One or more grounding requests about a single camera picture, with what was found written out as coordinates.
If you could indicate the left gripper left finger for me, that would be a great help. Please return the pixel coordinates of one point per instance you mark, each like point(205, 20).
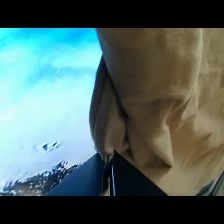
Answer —
point(85, 180)

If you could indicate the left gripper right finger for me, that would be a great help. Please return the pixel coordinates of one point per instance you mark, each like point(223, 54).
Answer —
point(133, 183)

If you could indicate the beige shirt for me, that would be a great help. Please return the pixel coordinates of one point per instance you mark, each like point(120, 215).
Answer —
point(156, 100)

